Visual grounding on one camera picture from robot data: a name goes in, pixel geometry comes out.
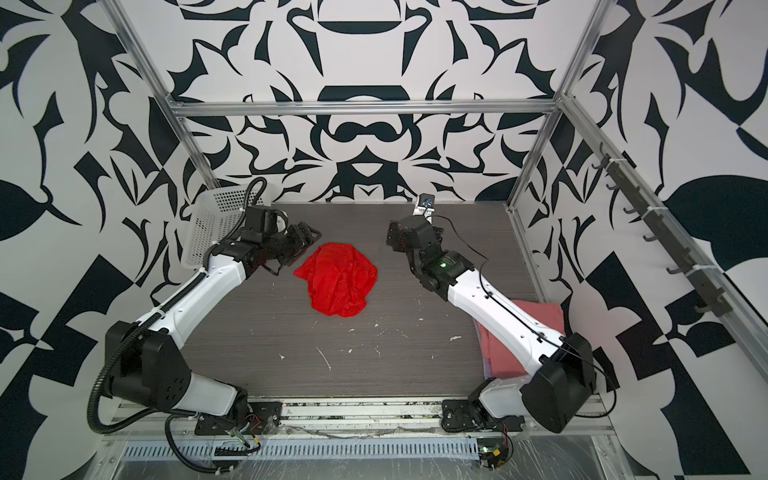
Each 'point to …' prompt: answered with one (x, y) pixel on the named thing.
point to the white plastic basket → (211, 215)
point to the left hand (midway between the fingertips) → (316, 233)
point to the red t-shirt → (340, 279)
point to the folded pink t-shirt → (499, 356)
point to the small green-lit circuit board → (492, 451)
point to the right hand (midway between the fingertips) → (408, 222)
